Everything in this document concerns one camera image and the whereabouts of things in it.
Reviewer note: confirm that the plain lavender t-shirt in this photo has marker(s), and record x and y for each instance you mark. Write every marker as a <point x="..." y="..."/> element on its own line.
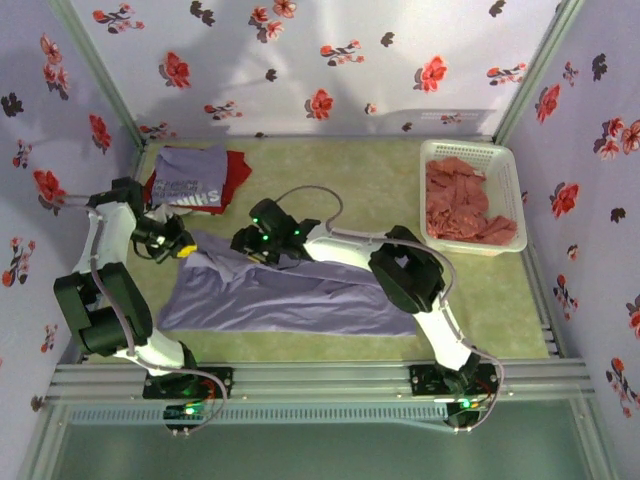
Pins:
<point x="300" y="305"/>

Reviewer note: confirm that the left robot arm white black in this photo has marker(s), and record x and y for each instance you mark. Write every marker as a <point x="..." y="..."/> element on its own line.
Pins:
<point x="107" y="310"/>

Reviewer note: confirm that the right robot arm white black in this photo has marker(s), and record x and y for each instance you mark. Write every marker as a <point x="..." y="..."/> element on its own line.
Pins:
<point x="410" y="270"/>

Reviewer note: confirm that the stack of folded clothes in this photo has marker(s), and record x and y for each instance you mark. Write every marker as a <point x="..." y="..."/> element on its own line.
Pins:
<point x="237" y="172"/>

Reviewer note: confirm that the crumpled pink t-shirts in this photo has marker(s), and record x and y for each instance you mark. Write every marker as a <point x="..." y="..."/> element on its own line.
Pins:
<point x="460" y="200"/>

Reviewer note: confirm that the folded lavender t-shirt white print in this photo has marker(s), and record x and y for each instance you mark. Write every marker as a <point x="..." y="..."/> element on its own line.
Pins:
<point x="192" y="172"/>

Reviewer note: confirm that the white plastic perforated basket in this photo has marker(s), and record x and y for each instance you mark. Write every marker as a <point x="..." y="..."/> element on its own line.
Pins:
<point x="505" y="175"/>

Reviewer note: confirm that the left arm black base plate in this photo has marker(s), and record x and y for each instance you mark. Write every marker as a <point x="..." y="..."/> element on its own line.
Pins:
<point x="220" y="382"/>

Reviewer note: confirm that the aluminium mounting rail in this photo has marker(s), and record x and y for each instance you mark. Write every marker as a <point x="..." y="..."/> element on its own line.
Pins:
<point x="320" y="380"/>

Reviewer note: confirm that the aluminium frame post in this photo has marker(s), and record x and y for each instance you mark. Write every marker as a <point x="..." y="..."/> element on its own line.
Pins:
<point x="537" y="70"/>
<point x="95" y="65"/>

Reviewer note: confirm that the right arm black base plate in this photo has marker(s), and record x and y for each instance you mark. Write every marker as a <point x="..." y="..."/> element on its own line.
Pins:
<point x="422" y="380"/>

